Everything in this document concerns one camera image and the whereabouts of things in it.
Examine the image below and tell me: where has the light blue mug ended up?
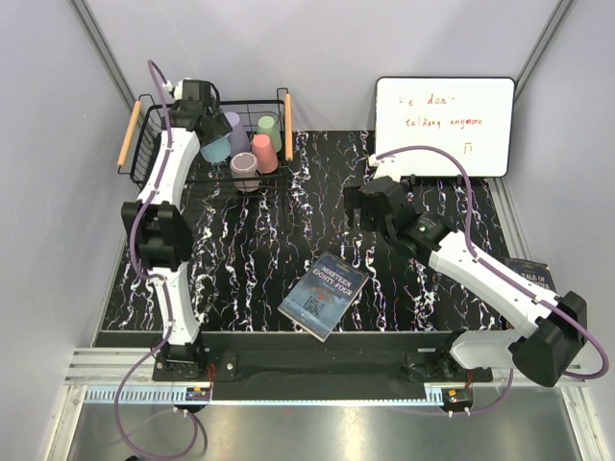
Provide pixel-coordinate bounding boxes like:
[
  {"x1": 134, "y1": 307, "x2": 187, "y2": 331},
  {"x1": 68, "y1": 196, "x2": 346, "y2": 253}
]
[{"x1": 200, "y1": 136, "x2": 232, "y2": 163}]

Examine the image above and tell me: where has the pink ceramic mug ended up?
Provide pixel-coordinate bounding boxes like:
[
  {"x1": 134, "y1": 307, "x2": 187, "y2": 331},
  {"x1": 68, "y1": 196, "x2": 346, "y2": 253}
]
[{"x1": 230, "y1": 152, "x2": 259, "y2": 193}]

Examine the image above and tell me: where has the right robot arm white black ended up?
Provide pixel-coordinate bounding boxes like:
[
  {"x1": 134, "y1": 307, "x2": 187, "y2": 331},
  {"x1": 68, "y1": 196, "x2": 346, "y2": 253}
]
[{"x1": 343, "y1": 176, "x2": 587, "y2": 387}]

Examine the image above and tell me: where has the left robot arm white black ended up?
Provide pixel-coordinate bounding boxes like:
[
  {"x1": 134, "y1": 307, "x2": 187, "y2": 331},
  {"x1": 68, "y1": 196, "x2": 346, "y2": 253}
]
[{"x1": 121, "y1": 79, "x2": 232, "y2": 380}]

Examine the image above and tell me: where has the purple plastic cup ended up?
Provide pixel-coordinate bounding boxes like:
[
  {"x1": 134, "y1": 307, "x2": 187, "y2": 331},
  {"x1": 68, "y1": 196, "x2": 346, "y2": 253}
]
[{"x1": 225, "y1": 111, "x2": 251, "y2": 157}]

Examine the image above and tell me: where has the pink plastic cup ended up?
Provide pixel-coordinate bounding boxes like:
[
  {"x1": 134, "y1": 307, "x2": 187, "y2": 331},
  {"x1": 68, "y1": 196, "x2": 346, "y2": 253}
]
[{"x1": 252, "y1": 134, "x2": 279, "y2": 174}]

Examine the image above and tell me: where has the green plastic cup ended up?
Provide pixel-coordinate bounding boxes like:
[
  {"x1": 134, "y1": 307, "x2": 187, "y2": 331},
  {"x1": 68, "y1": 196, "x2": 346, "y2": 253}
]
[{"x1": 257, "y1": 115, "x2": 282, "y2": 151}]

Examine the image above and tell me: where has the Nineteen Eighty-Four book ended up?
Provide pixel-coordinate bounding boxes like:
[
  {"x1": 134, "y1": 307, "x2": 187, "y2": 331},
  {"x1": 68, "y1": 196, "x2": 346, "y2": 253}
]
[{"x1": 278, "y1": 252, "x2": 368, "y2": 342}]

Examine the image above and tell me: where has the black marble pattern mat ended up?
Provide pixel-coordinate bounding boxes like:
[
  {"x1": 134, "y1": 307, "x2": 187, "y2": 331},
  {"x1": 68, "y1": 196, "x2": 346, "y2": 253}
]
[{"x1": 93, "y1": 129, "x2": 511, "y2": 333}]

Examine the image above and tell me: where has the Tale of Two Cities book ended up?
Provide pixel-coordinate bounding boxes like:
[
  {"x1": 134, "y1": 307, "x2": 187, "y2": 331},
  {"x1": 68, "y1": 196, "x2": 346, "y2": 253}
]
[{"x1": 503, "y1": 257, "x2": 556, "y2": 292}]

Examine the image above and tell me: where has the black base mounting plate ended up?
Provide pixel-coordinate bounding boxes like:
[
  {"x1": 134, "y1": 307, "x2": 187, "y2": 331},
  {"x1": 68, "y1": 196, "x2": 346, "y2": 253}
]
[{"x1": 150, "y1": 332, "x2": 492, "y2": 383}]

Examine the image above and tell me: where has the black wire dish rack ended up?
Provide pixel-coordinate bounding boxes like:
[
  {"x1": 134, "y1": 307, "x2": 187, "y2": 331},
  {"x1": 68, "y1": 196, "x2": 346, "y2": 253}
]
[{"x1": 117, "y1": 80, "x2": 293, "y2": 205}]

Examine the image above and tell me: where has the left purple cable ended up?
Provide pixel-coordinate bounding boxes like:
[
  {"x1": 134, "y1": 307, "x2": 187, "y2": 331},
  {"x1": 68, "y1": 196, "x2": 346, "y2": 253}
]
[{"x1": 112, "y1": 60, "x2": 199, "y2": 457}]

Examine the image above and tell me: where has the purple cable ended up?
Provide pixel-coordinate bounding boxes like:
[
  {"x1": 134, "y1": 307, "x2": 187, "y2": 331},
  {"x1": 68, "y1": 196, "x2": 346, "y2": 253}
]
[
  {"x1": 112, "y1": 60, "x2": 199, "y2": 457},
  {"x1": 369, "y1": 145, "x2": 611, "y2": 419}
]

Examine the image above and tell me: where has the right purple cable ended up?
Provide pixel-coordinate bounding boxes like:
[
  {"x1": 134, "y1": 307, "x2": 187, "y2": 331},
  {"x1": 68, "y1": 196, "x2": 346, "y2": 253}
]
[{"x1": 369, "y1": 145, "x2": 611, "y2": 419}]

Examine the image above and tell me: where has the white whiteboard black frame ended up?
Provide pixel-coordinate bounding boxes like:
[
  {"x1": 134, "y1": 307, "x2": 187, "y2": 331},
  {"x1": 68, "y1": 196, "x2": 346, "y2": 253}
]
[{"x1": 368, "y1": 77, "x2": 516, "y2": 179}]

